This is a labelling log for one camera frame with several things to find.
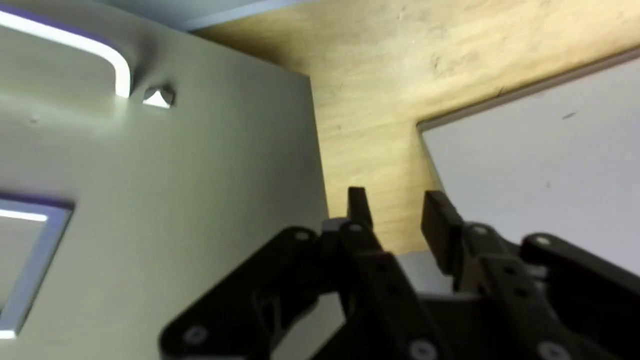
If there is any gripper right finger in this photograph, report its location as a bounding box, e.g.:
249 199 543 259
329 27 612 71
421 190 640 360

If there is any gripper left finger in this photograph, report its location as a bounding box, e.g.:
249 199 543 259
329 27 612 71
159 187 447 360

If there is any white board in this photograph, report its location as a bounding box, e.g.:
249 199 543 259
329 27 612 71
416 46 640 279

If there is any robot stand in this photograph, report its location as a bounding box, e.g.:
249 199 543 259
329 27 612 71
0 0 640 360

